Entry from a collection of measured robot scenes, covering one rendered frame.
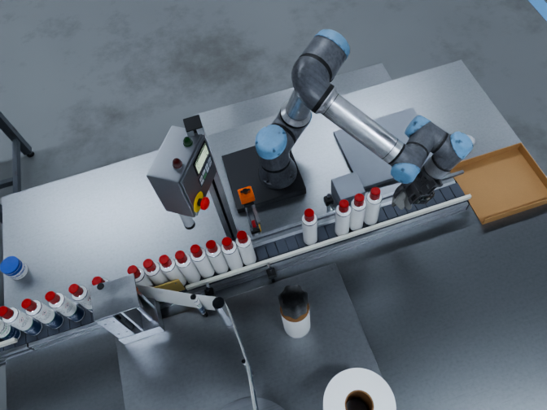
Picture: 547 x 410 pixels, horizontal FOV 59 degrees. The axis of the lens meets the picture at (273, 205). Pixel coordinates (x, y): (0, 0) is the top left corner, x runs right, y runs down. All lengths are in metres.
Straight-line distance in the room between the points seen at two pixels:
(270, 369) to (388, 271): 0.54
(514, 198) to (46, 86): 3.17
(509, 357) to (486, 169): 0.72
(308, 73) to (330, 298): 0.75
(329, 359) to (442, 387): 0.36
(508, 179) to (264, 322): 1.09
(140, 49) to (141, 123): 0.72
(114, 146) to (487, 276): 2.42
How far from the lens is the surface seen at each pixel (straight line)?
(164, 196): 1.35
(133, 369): 1.74
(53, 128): 3.68
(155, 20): 4.15
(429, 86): 2.31
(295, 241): 1.78
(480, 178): 2.06
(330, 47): 1.49
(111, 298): 1.54
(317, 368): 1.64
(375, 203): 1.67
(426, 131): 1.54
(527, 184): 2.10
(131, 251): 1.95
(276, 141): 1.76
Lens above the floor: 2.48
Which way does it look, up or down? 60 degrees down
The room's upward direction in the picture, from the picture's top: 10 degrees counter-clockwise
